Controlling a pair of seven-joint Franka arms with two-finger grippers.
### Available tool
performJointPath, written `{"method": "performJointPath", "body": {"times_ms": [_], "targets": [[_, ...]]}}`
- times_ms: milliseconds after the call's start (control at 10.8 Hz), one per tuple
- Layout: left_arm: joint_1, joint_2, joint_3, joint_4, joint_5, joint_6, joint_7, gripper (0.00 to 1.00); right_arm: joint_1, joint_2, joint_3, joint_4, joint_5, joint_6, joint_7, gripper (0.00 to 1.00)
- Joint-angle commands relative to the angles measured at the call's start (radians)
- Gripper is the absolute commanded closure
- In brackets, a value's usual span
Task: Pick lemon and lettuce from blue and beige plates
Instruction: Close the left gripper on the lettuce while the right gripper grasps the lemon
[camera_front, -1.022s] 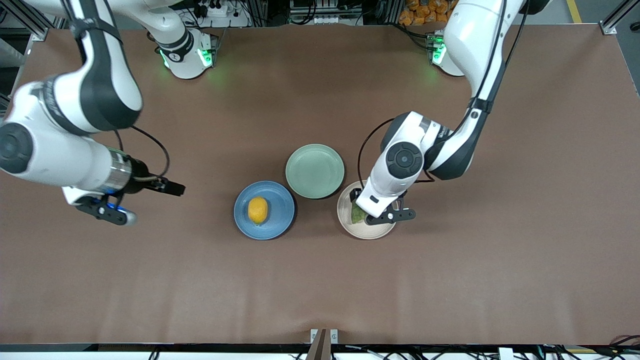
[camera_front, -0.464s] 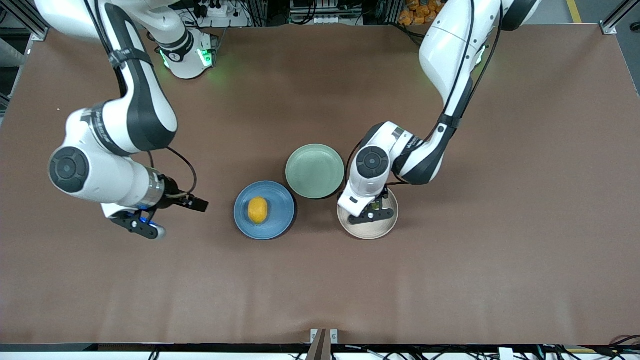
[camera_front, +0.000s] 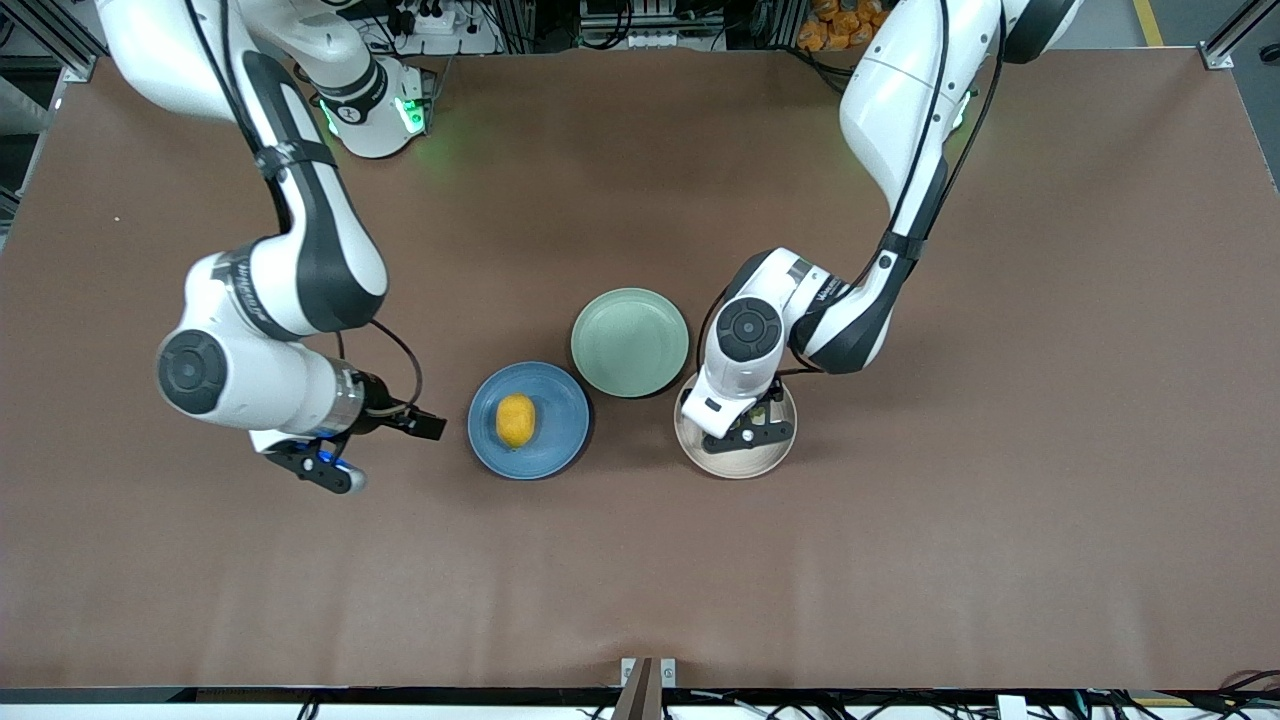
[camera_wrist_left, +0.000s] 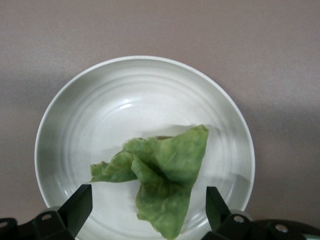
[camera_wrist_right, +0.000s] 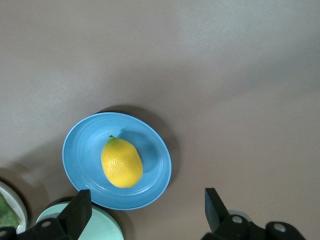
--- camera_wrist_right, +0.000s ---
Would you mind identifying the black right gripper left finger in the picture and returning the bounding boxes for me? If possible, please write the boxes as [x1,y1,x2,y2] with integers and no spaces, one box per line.
[31,189,93,240]

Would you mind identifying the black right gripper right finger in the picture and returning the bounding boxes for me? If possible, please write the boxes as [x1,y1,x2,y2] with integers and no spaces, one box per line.
[201,187,252,240]

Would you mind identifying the green lettuce leaf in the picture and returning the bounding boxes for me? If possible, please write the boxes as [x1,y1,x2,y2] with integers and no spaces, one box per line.
[0,193,21,228]

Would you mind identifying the yellow lemon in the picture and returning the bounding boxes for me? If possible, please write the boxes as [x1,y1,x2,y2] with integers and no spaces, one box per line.
[100,135,144,189]

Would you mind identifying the mint green round plate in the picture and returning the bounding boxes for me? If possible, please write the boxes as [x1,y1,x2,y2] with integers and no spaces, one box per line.
[35,197,123,240]

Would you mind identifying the blue round plate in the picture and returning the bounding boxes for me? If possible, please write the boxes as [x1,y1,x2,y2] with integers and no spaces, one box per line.
[61,111,173,211]

